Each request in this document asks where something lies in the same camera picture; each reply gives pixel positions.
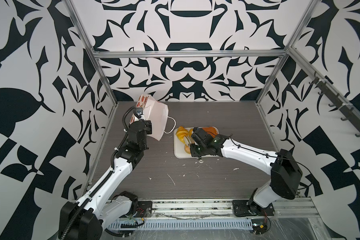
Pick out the yellow striped fake bread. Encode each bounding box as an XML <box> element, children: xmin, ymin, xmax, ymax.
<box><xmin>189</xmin><ymin>128</ymin><xmax>195</xmax><ymax>136</ymax></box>

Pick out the yellow fake croissant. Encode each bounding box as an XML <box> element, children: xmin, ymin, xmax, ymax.
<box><xmin>176</xmin><ymin>126</ymin><xmax>189</xmax><ymax>144</ymax></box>

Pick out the red white paper bag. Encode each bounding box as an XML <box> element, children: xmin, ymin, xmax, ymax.
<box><xmin>136</xmin><ymin>94</ymin><xmax>177</xmax><ymax>141</ymax></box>

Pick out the orange ring fake bread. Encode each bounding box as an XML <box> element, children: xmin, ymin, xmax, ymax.
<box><xmin>184</xmin><ymin>145</ymin><xmax>191</xmax><ymax>154</ymax></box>

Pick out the orange fake croissant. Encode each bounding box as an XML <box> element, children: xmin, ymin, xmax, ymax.
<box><xmin>203</xmin><ymin>127</ymin><xmax>218</xmax><ymax>137</ymax></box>

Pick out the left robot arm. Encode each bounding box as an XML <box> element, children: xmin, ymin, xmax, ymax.
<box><xmin>58</xmin><ymin>120</ymin><xmax>152</xmax><ymax>240</ymax></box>

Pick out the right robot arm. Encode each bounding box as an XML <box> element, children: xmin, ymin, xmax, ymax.
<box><xmin>190</xmin><ymin>128</ymin><xmax>303</xmax><ymax>217</ymax></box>

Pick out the white plastic tray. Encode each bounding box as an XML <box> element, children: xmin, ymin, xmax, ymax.
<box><xmin>173</xmin><ymin>126</ymin><xmax>224</xmax><ymax>159</ymax></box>

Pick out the small circuit board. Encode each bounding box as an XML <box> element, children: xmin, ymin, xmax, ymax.
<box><xmin>252</xmin><ymin>219</ymin><xmax>272</xmax><ymax>235</ymax></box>

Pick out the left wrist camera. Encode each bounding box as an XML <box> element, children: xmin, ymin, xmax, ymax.
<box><xmin>134</xmin><ymin>107</ymin><xmax>144</xmax><ymax>119</ymax></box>

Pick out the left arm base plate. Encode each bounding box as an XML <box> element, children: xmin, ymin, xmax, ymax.
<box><xmin>122</xmin><ymin>201</ymin><xmax>153</xmax><ymax>218</ymax></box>

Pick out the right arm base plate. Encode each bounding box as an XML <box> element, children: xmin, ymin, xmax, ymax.
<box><xmin>232</xmin><ymin>200</ymin><xmax>275</xmax><ymax>217</ymax></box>

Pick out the white slotted cable duct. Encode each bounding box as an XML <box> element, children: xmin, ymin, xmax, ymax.
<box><xmin>108</xmin><ymin>219</ymin><xmax>253</xmax><ymax>231</ymax></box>

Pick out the black corrugated cable conduit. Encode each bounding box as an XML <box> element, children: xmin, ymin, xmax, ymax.
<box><xmin>59</xmin><ymin>200</ymin><xmax>88</xmax><ymax>240</ymax></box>

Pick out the aluminium cage frame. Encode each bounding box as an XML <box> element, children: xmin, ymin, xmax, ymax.
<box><xmin>78</xmin><ymin>1</ymin><xmax>360</xmax><ymax>204</ymax></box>

